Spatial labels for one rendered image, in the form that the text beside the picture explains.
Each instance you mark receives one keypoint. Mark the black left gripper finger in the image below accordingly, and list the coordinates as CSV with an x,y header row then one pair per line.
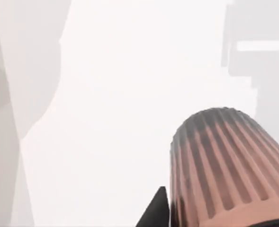
x,y
158,210

